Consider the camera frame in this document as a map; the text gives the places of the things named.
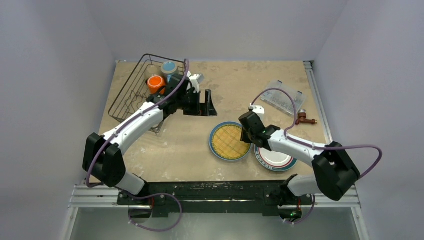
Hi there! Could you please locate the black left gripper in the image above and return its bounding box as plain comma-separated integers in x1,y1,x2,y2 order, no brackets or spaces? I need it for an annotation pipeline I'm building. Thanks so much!
176,89,217,117

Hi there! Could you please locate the round woven bamboo mat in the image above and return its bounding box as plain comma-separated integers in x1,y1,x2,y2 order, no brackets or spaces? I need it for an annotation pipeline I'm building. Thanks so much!
211,123,250,159

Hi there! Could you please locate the blue plate with bamboo pattern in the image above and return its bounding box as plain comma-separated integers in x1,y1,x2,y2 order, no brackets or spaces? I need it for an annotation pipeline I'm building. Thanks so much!
208,121,253,162

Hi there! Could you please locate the blue butterfly mug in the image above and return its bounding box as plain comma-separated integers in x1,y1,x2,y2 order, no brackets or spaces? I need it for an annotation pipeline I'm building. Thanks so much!
160,61,180,84

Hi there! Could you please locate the red translucent cup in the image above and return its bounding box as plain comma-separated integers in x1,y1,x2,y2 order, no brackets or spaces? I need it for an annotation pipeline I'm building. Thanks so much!
146,75,166,94

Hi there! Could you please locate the white ceramic bowl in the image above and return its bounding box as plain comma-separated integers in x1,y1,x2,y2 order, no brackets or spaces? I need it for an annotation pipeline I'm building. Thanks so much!
144,64,163,80

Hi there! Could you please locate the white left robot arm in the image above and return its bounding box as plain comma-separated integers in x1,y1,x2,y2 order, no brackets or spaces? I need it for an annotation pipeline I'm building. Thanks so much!
82,75,218,205

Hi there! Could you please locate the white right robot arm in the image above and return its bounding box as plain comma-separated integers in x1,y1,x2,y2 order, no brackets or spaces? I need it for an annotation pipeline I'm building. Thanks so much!
238,111,361,204

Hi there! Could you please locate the striped rim white plate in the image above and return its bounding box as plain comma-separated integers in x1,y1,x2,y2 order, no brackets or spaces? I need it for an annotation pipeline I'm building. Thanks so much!
253,146,298,173

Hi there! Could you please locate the clear plastic screw box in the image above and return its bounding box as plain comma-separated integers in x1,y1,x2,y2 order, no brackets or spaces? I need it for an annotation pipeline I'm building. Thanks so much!
260,80,307,116

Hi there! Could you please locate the brown pipe fitting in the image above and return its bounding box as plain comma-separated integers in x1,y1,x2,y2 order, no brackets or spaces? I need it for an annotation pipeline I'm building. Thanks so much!
295,112,318,125

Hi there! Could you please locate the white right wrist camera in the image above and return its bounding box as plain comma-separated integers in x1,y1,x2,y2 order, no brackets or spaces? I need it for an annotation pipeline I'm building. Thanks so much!
248,104,265,121

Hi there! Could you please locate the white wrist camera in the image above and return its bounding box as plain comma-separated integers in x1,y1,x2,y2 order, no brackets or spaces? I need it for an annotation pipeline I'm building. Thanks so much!
186,71,205,93
248,104,265,121

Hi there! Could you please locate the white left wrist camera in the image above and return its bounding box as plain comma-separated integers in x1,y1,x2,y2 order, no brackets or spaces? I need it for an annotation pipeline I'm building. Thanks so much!
186,71,205,93

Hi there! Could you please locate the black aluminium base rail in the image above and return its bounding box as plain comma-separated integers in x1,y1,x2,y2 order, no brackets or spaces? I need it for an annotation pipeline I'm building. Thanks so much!
67,180,360,220

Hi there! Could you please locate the black wire dish rack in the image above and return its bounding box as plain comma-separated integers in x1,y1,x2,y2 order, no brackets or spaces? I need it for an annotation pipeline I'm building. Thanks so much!
107,53,185,123

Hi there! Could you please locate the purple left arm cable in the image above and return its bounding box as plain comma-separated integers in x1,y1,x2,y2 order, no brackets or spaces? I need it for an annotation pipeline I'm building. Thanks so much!
85,58,191,233

